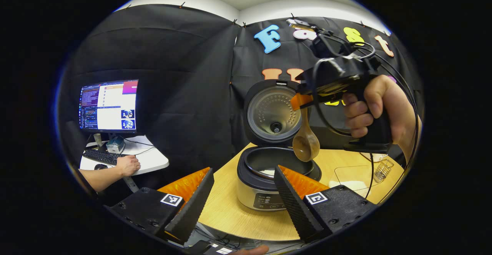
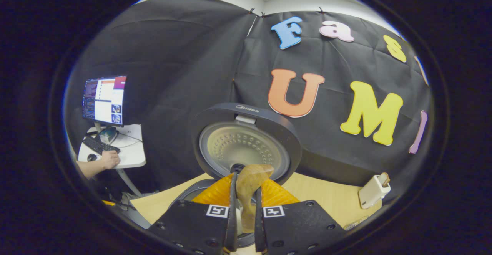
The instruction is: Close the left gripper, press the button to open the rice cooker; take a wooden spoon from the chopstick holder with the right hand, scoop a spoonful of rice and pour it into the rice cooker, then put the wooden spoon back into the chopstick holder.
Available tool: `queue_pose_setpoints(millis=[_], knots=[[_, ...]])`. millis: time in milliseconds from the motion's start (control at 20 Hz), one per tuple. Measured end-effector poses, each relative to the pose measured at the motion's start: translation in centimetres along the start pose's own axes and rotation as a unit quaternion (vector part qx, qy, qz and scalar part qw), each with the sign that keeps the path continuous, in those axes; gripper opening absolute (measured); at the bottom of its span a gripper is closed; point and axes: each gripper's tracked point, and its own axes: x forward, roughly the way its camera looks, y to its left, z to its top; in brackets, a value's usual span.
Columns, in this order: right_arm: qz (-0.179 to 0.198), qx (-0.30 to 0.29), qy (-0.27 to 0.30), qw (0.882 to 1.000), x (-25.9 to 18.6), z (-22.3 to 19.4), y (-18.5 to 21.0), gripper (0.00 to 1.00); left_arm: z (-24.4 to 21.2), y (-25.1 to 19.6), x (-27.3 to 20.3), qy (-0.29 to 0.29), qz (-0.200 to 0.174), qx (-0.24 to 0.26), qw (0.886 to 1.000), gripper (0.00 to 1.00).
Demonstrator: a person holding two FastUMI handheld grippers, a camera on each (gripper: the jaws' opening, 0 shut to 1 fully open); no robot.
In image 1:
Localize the clear plastic rice container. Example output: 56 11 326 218
334 165 389 194

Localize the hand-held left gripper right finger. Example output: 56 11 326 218
273 166 379 241

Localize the wire metal chopstick holder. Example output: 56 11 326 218
374 159 394 182

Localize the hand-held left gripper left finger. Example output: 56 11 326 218
104 167 215 245

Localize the small teal box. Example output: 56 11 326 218
106 136 126 154

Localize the black rice cooker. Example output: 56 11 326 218
236 79 322 211

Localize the wooden spoon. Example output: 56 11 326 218
292 107 321 162

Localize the black keyboard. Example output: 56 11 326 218
83 149 121 166

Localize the computer monitor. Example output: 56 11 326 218
79 79 139 134

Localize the white side table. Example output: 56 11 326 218
80 135 170 177

